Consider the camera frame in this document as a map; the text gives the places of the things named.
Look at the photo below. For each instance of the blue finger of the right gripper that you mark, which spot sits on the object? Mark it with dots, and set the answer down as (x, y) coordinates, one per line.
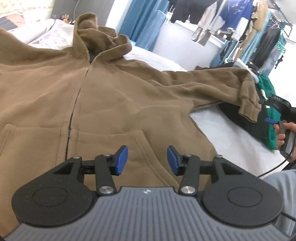
(270, 121)

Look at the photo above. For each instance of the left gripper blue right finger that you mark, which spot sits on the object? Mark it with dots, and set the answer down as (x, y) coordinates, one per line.
(187, 166)

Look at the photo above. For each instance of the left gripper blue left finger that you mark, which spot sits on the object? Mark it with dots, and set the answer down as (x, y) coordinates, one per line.
(108, 165)

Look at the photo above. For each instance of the brown zip hoodie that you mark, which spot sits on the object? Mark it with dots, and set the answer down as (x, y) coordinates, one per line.
(88, 100)

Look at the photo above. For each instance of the green garment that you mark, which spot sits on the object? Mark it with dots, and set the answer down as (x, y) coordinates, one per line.
(266, 88)

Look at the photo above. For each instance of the striped hanging socks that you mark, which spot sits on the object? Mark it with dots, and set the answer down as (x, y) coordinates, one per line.
(201, 36)

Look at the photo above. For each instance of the blue white hanging jacket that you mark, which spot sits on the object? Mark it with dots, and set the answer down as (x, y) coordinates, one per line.
(235, 16)

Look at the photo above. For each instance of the tan hanging coat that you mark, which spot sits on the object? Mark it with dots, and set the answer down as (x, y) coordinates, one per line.
(256, 21)

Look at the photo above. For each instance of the blue covered chair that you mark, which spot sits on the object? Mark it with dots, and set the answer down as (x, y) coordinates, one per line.
(148, 37)

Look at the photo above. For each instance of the light grey duvet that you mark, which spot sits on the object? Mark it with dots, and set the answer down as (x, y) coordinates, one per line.
(46, 34)

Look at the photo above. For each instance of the blue curtain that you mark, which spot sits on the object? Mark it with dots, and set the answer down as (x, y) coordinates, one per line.
(138, 14)

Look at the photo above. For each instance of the grey wardrobe cabinet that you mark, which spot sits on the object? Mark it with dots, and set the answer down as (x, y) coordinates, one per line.
(73, 8)

